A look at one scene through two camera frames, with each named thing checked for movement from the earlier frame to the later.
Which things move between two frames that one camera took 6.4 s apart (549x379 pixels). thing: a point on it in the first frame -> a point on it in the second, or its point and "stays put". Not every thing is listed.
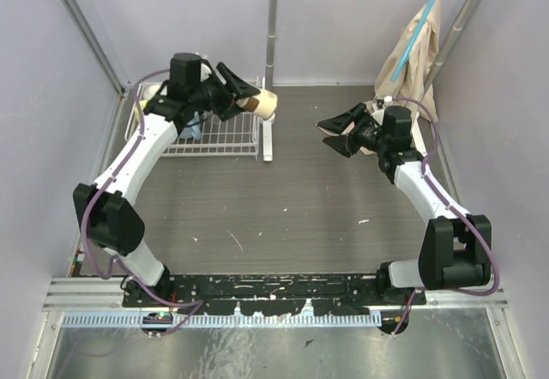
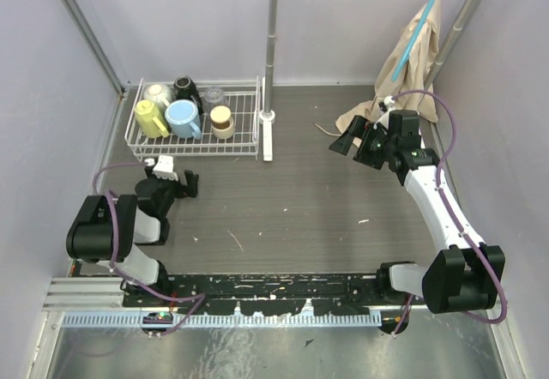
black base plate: x=348 y=294 stays put
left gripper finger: x=242 y=88 -> x=192 y=183
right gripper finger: x=344 y=122 -> x=357 y=129
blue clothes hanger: x=419 y=29 stays put
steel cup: x=263 y=105 -> x=223 y=126
